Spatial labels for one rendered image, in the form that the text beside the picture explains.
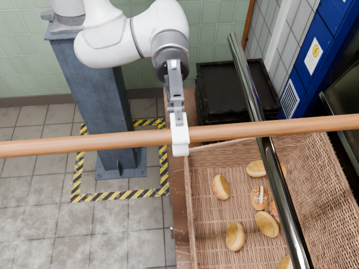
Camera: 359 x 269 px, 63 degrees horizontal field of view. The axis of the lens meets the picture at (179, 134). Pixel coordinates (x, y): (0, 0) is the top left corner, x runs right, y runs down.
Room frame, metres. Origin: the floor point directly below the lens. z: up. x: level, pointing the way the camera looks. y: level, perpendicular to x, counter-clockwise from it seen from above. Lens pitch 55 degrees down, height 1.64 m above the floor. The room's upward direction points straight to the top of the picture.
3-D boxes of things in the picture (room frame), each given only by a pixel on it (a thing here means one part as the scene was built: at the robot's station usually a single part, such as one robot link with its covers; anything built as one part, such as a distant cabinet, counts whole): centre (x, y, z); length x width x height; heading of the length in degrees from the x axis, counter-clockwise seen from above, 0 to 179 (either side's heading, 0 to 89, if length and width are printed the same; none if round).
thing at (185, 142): (0.32, 0.00, 1.22); 0.07 x 0.03 x 0.01; 5
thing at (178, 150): (0.32, 0.00, 1.18); 0.07 x 0.03 x 0.01; 5
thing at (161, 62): (0.47, 0.01, 1.20); 0.09 x 0.07 x 0.08; 5
